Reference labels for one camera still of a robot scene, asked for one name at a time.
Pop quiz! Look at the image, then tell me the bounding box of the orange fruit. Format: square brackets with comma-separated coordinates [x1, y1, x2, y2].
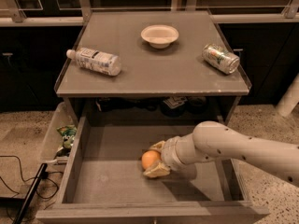
[141, 150, 161, 170]

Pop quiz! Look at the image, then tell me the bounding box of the black flat device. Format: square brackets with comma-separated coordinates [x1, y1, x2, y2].
[12, 163, 48, 224]

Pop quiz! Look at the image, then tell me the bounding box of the clear plastic water bottle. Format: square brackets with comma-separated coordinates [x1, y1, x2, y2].
[66, 48, 121, 77]

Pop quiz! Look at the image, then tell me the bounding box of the black cable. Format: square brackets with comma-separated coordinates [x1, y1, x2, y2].
[0, 155, 64, 210]

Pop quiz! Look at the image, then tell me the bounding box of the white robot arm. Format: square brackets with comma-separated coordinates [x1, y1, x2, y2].
[142, 120, 299, 186]

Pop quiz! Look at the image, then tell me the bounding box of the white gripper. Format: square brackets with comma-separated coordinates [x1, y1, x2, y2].
[143, 136, 185, 178]

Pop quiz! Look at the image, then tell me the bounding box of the grey open drawer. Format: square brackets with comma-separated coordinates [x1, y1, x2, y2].
[36, 117, 269, 224]

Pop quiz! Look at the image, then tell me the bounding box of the green soda can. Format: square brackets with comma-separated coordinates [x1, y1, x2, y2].
[202, 44, 240, 75]

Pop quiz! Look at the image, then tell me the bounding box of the white bowl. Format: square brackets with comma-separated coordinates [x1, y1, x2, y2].
[141, 25, 179, 49]

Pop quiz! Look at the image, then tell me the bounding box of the green snack bag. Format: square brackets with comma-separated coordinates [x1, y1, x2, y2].
[56, 125, 77, 157]

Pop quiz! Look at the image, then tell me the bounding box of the clear plastic bin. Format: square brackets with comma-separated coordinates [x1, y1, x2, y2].
[40, 103, 74, 170]

